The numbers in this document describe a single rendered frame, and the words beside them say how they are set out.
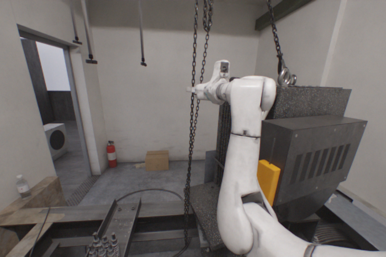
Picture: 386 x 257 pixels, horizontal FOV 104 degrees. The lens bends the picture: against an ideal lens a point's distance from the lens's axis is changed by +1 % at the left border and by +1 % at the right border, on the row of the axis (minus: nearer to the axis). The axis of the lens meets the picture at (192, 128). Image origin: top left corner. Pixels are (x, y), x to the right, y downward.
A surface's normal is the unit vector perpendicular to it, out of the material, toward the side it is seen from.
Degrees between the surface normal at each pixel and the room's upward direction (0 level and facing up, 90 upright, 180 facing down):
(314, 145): 90
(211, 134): 90
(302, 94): 90
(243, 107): 79
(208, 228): 0
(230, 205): 62
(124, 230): 0
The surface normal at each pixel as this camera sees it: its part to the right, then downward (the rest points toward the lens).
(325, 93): 0.36, 0.29
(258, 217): 0.11, -0.97
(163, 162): 0.15, 0.29
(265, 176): -0.93, 0.08
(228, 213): -0.87, -0.27
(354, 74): -0.99, 0.00
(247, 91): -0.39, 0.06
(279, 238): -0.28, -0.95
